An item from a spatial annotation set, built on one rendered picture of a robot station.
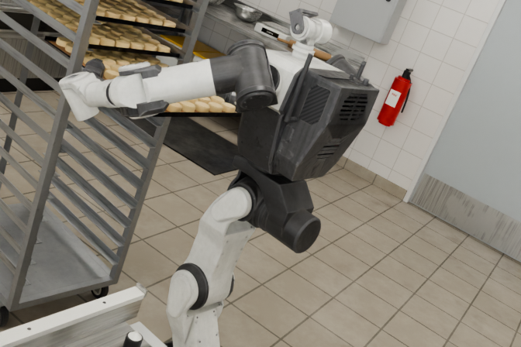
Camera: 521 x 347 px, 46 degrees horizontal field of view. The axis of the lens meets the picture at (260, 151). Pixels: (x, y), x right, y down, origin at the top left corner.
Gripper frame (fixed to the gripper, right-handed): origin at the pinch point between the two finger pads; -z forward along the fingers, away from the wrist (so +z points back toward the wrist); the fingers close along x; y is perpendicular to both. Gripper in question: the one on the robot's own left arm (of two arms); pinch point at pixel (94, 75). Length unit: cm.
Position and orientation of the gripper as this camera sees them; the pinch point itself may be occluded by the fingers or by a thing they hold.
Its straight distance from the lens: 196.9
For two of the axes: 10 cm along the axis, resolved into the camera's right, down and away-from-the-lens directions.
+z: 0.6, 3.6, -9.3
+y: -9.4, -3.0, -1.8
